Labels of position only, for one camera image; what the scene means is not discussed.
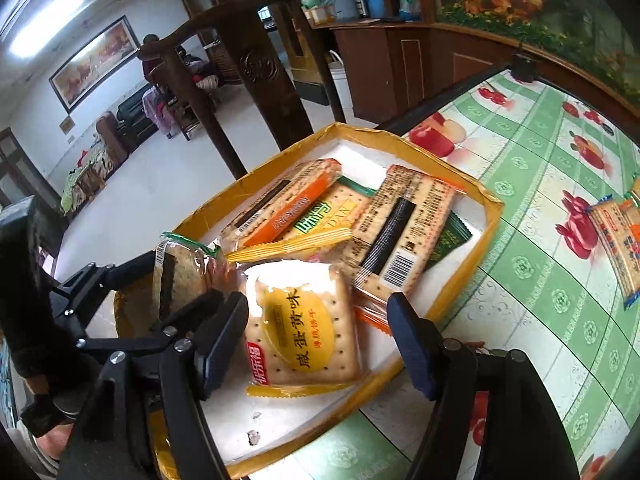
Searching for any dark green cracker packet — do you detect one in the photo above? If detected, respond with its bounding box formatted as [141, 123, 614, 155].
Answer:
[427, 211, 474, 264]

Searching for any orange label soda cracker packet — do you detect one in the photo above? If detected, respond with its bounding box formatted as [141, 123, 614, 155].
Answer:
[219, 158, 343, 254]

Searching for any blue-edged long cracker packet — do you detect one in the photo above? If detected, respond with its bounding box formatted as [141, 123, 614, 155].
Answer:
[586, 195, 640, 310]

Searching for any orange-edged cracker packet with barcode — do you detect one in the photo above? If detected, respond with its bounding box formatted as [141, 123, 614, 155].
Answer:
[345, 164, 458, 307]

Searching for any green fruit-print tablecloth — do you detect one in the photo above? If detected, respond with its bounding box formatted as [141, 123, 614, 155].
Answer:
[380, 72, 640, 480]

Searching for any brown armchair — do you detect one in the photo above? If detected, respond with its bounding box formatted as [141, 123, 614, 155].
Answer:
[95, 111, 129, 167]

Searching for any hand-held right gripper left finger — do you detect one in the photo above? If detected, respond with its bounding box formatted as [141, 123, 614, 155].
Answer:
[60, 291, 251, 480]

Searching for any yellow-edged square cracker packet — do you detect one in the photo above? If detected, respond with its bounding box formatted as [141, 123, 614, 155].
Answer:
[225, 227, 372, 400]

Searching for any white plastic bucket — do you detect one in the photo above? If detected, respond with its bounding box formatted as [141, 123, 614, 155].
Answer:
[327, 50, 362, 124]

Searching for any round cracker packet black strip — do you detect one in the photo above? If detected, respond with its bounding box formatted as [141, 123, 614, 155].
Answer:
[151, 231, 241, 324]

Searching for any brown wooden sideboard cabinet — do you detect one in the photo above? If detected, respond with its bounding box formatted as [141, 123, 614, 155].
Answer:
[327, 19, 523, 127]

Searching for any white foam box yellow tape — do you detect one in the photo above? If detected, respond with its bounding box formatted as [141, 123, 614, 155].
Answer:
[114, 122, 504, 480]

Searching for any dark wooden chair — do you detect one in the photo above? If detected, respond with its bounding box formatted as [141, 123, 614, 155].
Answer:
[137, 0, 347, 182]

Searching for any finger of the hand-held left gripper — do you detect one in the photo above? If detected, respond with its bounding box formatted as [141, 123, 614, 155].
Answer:
[50, 249, 158, 322]
[75, 289, 227, 356]

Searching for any small black box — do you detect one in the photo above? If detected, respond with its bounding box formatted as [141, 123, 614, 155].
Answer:
[511, 54, 539, 84]

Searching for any framed wall painting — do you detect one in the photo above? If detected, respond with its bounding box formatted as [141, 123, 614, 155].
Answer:
[48, 15, 141, 114]

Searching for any floral cloth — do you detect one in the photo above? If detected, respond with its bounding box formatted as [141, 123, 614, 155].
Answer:
[60, 152, 109, 214]

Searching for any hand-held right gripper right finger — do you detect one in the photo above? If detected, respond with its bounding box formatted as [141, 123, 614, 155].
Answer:
[386, 291, 581, 480]

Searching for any green-edged square cracker packet yellow label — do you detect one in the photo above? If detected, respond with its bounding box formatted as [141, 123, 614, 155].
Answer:
[277, 180, 378, 244]

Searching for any slatted wooden chair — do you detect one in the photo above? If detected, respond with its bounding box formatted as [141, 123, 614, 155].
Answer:
[144, 74, 222, 142]

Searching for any ceiling light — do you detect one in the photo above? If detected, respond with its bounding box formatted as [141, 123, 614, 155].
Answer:
[10, 0, 84, 59]

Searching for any black sofa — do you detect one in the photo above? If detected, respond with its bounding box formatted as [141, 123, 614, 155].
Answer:
[116, 87, 162, 154]

